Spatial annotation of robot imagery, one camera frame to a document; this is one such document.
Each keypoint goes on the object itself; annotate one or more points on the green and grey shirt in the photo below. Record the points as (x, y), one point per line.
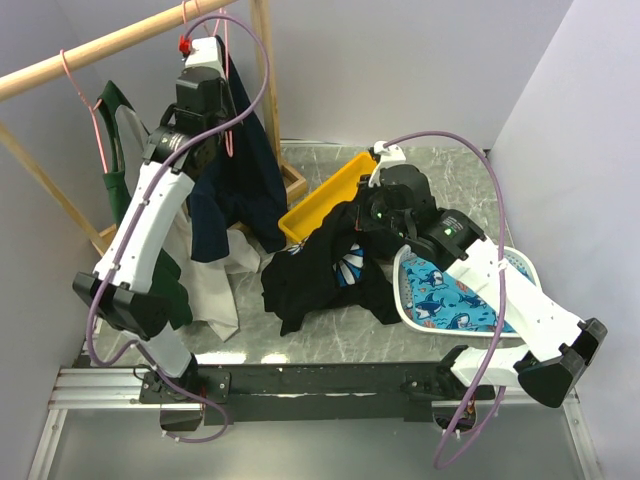
(197, 291)

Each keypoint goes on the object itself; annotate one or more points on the black t shirt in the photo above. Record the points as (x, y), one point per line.
(336, 266)

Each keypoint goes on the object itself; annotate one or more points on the white laundry basket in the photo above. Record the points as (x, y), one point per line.
(415, 320)

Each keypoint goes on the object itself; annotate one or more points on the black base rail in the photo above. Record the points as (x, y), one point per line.
(304, 392)

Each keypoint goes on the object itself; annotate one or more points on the pink wire hanger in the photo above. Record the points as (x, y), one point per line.
(229, 133)

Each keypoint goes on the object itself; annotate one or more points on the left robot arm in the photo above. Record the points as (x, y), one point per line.
(119, 289)

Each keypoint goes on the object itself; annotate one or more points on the navy blue shirt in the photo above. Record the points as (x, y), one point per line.
(245, 187)

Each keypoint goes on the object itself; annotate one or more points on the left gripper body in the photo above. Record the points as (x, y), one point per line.
(228, 111)

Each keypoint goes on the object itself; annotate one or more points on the yellow plastic tray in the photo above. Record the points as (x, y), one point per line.
(342, 186)

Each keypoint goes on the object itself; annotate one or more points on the pink hanger with green shirt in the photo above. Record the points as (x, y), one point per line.
(90, 108)

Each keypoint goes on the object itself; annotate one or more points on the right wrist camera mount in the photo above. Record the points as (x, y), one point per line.
(386, 156)

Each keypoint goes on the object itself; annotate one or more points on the wooden clothes rack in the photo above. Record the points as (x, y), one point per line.
(42, 72)

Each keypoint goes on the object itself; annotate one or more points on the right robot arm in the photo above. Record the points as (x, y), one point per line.
(558, 345)

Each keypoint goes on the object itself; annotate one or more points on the pink hanger with navy shirt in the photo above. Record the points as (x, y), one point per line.
(190, 11)

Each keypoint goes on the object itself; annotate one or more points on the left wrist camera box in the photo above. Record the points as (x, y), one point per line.
(205, 52)

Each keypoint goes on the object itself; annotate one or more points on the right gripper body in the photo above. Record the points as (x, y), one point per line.
(371, 212)

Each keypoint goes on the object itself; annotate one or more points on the blue shark print cloth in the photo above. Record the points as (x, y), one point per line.
(440, 300)

